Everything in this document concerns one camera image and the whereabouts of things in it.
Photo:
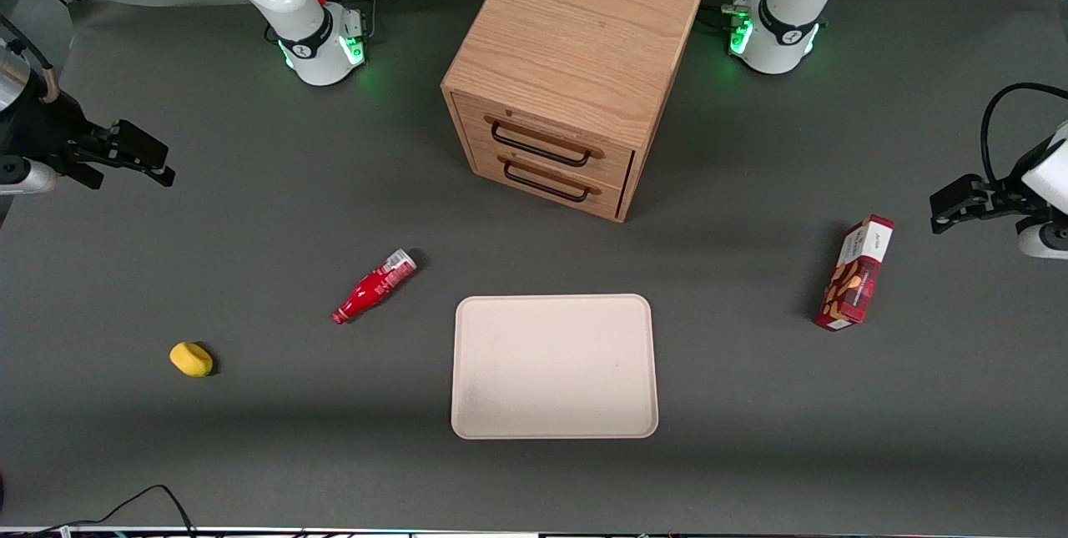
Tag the red ketchup bottle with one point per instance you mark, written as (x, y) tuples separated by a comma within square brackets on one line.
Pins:
[(374, 285)]

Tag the wooden drawer front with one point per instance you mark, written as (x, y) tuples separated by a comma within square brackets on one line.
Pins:
[(534, 131), (546, 188)]

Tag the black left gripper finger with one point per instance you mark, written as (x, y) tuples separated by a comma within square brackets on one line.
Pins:
[(958, 190), (947, 223)]

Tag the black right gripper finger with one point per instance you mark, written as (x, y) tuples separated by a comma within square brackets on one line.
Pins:
[(158, 175), (138, 142)]

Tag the beige rectangular tray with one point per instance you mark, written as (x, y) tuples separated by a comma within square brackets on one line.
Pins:
[(554, 367)]

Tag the wooden drawer cabinet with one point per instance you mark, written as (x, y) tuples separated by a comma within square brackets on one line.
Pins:
[(576, 29)]

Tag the yellow sponge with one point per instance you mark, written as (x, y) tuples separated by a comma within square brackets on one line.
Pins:
[(191, 359)]

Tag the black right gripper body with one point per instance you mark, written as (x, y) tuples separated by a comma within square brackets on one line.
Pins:
[(52, 136)]

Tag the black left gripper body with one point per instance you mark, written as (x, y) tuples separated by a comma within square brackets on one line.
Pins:
[(995, 196)]

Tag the red snack box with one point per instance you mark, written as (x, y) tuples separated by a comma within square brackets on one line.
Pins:
[(855, 275)]

